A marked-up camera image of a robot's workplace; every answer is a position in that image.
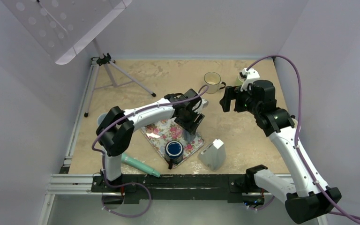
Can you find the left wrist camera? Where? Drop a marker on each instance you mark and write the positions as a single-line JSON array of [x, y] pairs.
[[203, 103]]

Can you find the teal cylindrical bottle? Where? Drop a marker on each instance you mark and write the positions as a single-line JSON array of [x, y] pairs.
[[134, 163]]

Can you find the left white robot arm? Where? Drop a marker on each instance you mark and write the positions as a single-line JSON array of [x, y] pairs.
[[115, 131]]

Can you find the perforated clear panel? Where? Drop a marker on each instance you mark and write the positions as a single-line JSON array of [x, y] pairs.
[[65, 27]]

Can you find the grey mug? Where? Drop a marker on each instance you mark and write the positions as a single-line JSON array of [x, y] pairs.
[[100, 120]]

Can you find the cream mug black handle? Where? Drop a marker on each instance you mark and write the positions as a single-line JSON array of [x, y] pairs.
[[214, 82]]

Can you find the floral tray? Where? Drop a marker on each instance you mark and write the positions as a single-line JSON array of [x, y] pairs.
[[160, 133]]

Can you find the dark blue mug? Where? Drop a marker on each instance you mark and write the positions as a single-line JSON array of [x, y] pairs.
[[173, 153]]

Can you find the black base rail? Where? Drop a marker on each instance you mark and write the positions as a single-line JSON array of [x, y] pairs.
[[211, 187]]

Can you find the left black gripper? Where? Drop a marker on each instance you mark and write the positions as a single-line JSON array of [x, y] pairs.
[[191, 125]]

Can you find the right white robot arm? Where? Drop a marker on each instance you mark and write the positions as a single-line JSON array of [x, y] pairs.
[[309, 196]]

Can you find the silver wedge box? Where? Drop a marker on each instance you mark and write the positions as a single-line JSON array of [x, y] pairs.
[[214, 155]]

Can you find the silver tripod stand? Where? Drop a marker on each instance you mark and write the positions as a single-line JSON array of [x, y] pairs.
[[105, 60]]

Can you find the aluminium frame rail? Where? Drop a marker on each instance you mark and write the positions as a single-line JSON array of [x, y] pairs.
[[70, 201]]

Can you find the light green mug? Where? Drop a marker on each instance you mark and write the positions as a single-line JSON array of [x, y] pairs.
[[239, 80]]

